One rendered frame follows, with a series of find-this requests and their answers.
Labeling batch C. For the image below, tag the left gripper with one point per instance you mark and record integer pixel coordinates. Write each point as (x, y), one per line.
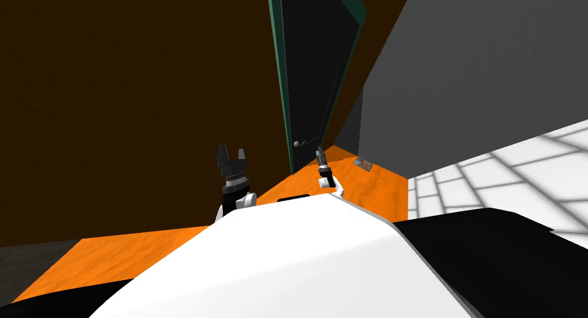
(232, 167)

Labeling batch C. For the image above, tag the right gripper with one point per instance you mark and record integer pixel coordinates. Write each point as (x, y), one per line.
(322, 161)

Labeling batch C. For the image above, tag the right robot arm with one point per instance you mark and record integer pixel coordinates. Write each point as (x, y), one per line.
(487, 263)

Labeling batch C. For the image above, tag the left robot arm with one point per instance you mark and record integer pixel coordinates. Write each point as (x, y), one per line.
(235, 196)

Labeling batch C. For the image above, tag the brown floor vent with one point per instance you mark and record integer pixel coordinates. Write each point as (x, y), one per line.
(363, 163)

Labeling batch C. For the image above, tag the black door leaf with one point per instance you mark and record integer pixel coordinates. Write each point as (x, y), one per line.
(312, 70)

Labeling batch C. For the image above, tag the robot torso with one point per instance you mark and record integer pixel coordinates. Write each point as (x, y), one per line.
(294, 263)

